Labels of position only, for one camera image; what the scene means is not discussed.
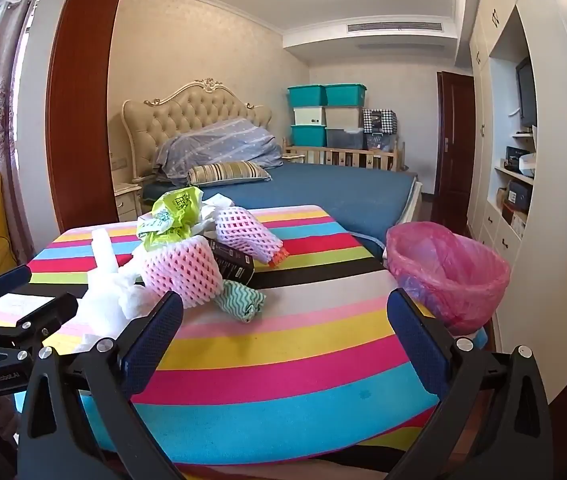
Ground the cream nightstand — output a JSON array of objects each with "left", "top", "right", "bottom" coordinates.
[{"left": 114, "top": 181, "right": 143, "bottom": 223}]

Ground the large pink foam net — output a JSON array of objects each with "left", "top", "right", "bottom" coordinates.
[{"left": 141, "top": 235, "right": 224, "bottom": 308}]

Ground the black cardboard box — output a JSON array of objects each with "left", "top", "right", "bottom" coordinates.
[{"left": 206, "top": 237, "right": 257, "bottom": 288}]

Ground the green plastic bag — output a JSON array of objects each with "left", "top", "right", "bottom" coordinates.
[{"left": 136, "top": 186, "right": 204, "bottom": 253}]

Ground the black safe box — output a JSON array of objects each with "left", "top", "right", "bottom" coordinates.
[{"left": 506, "top": 179, "right": 534, "bottom": 211}]

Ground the blue grey duvet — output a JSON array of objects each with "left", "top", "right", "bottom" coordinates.
[{"left": 154, "top": 117, "right": 284, "bottom": 183}]

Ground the striped pillow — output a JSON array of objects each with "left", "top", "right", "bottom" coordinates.
[{"left": 186, "top": 161, "right": 272, "bottom": 186}]

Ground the beige tufted headboard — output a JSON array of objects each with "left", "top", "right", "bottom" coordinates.
[{"left": 122, "top": 78, "right": 273, "bottom": 183}]

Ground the white paper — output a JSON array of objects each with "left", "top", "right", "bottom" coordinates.
[{"left": 198, "top": 192, "right": 237, "bottom": 236}]

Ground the air conditioner vent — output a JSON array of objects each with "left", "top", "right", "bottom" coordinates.
[{"left": 347, "top": 20, "right": 444, "bottom": 36}]

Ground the teal storage box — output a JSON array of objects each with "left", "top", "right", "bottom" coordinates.
[
  {"left": 291, "top": 125, "right": 327, "bottom": 148},
  {"left": 287, "top": 85, "right": 327, "bottom": 109},
  {"left": 324, "top": 83, "right": 367, "bottom": 108}
]

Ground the white plastic bag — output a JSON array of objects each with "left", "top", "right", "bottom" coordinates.
[{"left": 71, "top": 260, "right": 162, "bottom": 353}]

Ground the white wardrobe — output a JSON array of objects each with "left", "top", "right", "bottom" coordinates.
[{"left": 466, "top": 0, "right": 567, "bottom": 406}]

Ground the dark bag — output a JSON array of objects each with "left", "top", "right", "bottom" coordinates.
[{"left": 363, "top": 132, "right": 398, "bottom": 153}]

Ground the dark wooden door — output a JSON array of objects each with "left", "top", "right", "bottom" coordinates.
[{"left": 436, "top": 71, "right": 477, "bottom": 211}]

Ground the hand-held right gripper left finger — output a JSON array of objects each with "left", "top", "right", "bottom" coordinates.
[{"left": 16, "top": 290, "right": 184, "bottom": 480}]

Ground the long pink foam net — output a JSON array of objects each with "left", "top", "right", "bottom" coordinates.
[{"left": 214, "top": 206, "right": 284, "bottom": 263}]

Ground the bed with blue sheet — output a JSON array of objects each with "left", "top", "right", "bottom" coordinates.
[{"left": 141, "top": 162, "right": 421, "bottom": 246}]

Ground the rainbow striped tablecloth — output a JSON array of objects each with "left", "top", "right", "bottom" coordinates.
[{"left": 0, "top": 204, "right": 489, "bottom": 466}]

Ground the beige storage box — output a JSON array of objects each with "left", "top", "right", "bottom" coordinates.
[{"left": 324, "top": 106, "right": 364, "bottom": 129}]

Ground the black television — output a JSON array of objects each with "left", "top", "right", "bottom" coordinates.
[{"left": 515, "top": 56, "right": 538, "bottom": 128}]

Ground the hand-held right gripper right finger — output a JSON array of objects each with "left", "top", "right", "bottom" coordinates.
[{"left": 386, "top": 288, "right": 557, "bottom": 480}]

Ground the white storage box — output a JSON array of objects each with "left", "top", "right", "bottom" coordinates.
[{"left": 292, "top": 106, "right": 327, "bottom": 127}]

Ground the wooden crib rail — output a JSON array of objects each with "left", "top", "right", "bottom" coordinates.
[{"left": 282, "top": 136, "right": 409, "bottom": 173}]

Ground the bin with pink liner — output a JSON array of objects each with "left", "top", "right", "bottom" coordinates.
[{"left": 386, "top": 221, "right": 511, "bottom": 336}]

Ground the teal patterned cloth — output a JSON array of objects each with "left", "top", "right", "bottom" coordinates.
[{"left": 214, "top": 280, "right": 267, "bottom": 323}]

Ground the dark grey storage box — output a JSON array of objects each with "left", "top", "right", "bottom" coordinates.
[{"left": 324, "top": 127, "right": 365, "bottom": 151}]

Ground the checkered bag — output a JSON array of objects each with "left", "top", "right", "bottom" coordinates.
[{"left": 362, "top": 108, "right": 397, "bottom": 136}]

